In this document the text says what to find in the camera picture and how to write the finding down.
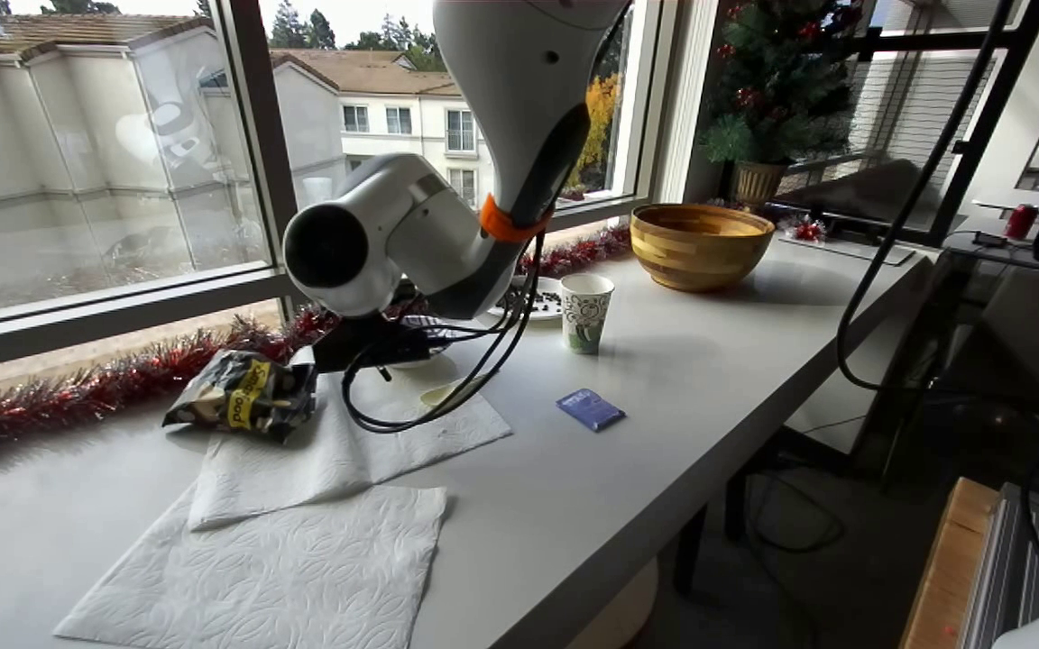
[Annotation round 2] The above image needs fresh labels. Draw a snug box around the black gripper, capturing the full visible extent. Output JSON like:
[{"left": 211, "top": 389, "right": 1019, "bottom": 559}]
[{"left": 309, "top": 314, "right": 442, "bottom": 377}]

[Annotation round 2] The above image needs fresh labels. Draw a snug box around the creased white paper towel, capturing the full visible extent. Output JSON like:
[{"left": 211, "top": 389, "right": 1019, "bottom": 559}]
[{"left": 184, "top": 345, "right": 515, "bottom": 535}]

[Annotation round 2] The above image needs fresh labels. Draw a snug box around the crumpled black yellow snack bag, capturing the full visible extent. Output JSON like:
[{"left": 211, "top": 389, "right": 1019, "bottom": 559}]
[{"left": 158, "top": 345, "right": 323, "bottom": 447}]

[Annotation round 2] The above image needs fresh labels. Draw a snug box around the patterned paper cup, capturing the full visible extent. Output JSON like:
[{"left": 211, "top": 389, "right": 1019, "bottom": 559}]
[{"left": 559, "top": 274, "right": 617, "bottom": 360}]

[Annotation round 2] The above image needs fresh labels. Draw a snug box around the small blue packet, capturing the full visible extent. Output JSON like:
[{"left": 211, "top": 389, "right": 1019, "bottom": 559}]
[{"left": 556, "top": 386, "right": 628, "bottom": 438}]

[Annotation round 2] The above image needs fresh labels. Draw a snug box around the large white paper towel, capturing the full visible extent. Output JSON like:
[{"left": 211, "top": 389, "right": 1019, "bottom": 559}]
[{"left": 50, "top": 482, "right": 451, "bottom": 649}]

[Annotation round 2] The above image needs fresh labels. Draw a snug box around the red tinsel garland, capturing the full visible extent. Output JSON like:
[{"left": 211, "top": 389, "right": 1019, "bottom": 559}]
[{"left": 0, "top": 224, "right": 636, "bottom": 459}]

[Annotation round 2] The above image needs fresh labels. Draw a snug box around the large wooden bowl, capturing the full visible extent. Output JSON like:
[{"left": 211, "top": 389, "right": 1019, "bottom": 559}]
[{"left": 628, "top": 200, "right": 778, "bottom": 296}]

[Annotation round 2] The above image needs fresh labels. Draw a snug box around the round beige stool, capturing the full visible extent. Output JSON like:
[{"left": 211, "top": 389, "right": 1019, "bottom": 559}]
[{"left": 565, "top": 554, "right": 664, "bottom": 649}]

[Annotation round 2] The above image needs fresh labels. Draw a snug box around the small red ornament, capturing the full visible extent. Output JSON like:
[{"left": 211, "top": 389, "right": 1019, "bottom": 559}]
[{"left": 790, "top": 213, "right": 835, "bottom": 244}]

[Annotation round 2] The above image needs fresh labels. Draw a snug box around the small potted Christmas tree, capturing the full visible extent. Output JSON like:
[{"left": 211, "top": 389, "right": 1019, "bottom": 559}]
[{"left": 695, "top": 0, "right": 864, "bottom": 211}]

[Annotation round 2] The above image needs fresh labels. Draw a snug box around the wooden shelf board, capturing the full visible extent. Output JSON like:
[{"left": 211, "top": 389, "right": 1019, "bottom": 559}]
[{"left": 897, "top": 477, "right": 1008, "bottom": 649}]

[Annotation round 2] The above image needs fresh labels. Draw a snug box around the red cup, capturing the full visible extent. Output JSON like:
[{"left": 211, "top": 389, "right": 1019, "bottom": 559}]
[{"left": 1003, "top": 200, "right": 1039, "bottom": 241}]

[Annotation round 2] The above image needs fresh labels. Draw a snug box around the grey metal rack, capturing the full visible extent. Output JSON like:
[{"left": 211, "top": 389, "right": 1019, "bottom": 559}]
[{"left": 965, "top": 482, "right": 1039, "bottom": 649}]

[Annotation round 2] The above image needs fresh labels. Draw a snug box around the orange cable strap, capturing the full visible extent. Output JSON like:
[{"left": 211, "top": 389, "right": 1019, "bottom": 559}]
[{"left": 472, "top": 193, "right": 549, "bottom": 249}]

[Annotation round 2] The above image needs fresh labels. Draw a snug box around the dark window frame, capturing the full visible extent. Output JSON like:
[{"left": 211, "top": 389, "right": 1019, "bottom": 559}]
[{"left": 0, "top": 0, "right": 730, "bottom": 380}]

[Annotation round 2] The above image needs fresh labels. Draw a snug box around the black floor cable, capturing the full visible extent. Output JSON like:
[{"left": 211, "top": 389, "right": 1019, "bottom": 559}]
[{"left": 739, "top": 465, "right": 850, "bottom": 559}]

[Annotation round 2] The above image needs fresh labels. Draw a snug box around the long black hanging cable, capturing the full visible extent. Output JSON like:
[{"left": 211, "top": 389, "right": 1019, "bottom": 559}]
[{"left": 835, "top": 0, "right": 1033, "bottom": 398}]

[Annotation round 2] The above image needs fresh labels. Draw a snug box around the black metal frame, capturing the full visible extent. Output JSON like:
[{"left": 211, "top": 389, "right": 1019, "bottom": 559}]
[{"left": 840, "top": 0, "right": 1039, "bottom": 244}]

